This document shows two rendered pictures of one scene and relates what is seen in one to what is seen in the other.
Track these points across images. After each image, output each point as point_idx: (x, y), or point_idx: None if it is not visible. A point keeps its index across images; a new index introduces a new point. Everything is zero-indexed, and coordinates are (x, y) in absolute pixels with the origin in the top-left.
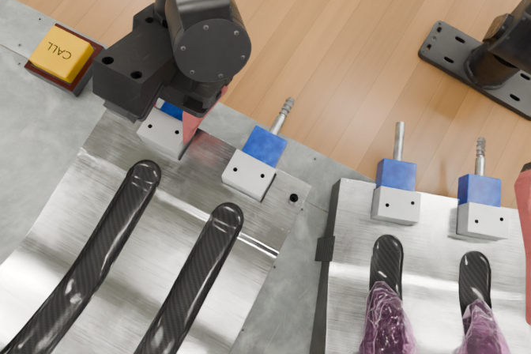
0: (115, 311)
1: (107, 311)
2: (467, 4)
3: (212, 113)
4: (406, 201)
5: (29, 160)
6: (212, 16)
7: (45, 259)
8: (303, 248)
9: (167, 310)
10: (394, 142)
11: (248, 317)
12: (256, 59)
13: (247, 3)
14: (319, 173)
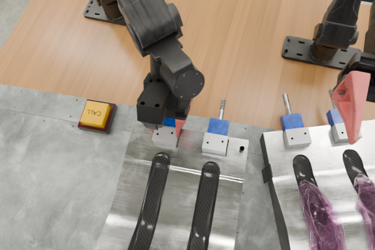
0: (168, 235)
1: (164, 236)
2: (299, 22)
3: None
4: (301, 133)
5: (93, 174)
6: (186, 70)
7: (124, 219)
8: (255, 178)
9: (195, 227)
10: (284, 105)
11: (238, 224)
12: None
13: None
14: (250, 135)
